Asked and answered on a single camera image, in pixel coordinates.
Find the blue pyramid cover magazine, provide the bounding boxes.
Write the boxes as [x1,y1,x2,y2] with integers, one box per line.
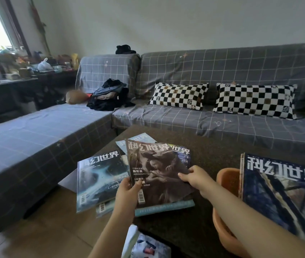
[238,153,305,253]

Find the white spiral shells magazine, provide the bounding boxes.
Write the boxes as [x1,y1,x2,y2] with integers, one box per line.
[133,199,196,218]

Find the brown hanging wall ornament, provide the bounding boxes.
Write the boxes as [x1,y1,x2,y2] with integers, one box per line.
[28,0,51,56]

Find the person's right hand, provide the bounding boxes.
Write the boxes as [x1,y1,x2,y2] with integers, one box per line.
[178,165,217,198]

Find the brown tied plastic bag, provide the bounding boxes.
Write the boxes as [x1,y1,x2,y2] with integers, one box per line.
[65,89,90,105]

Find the heap of dark clothes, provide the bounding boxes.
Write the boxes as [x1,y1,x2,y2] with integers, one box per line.
[86,78,136,111]

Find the white tissue pack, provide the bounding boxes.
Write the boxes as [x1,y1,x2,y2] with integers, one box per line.
[121,225,140,258]

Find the white plastic bag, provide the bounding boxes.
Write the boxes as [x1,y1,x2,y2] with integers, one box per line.
[37,58,54,72]

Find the black crumpled garment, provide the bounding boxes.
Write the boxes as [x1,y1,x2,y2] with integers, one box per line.
[115,44,137,55]

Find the yellow packet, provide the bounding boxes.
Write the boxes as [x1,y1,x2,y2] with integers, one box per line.
[70,53,80,70]

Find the grey checked covered sofa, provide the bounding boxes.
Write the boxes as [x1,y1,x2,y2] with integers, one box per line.
[0,43,305,238]

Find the orange plastic basket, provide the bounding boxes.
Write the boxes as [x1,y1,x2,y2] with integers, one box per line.
[212,168,250,257]

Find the green purple forest magazine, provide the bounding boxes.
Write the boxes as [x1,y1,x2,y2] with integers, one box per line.
[168,143,192,169]

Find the person's left forearm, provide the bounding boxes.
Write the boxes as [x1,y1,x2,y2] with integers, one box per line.
[88,212,136,258]

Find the person's right forearm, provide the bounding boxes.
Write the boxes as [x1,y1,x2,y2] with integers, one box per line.
[203,182,305,258]

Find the clutter of household items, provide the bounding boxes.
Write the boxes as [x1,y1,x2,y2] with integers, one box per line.
[0,48,79,83]

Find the dark side counter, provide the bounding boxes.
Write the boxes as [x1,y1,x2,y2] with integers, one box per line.
[0,70,79,129]

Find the person's left hand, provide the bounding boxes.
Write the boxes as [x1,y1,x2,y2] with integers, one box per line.
[114,176,144,218]

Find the dark speckled table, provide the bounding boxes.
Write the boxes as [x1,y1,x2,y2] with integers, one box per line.
[57,125,305,258]

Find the blue white printed packet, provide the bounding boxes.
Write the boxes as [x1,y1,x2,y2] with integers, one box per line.
[131,233,172,258]

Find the grey brown figures magazine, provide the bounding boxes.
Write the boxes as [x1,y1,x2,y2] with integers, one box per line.
[125,138,196,211]

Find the blue vortex cover magazine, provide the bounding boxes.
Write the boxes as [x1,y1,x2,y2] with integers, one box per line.
[76,132,157,219]

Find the black white checkered pillow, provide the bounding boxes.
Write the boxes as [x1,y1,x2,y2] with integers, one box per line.
[147,82,210,111]
[213,82,298,121]

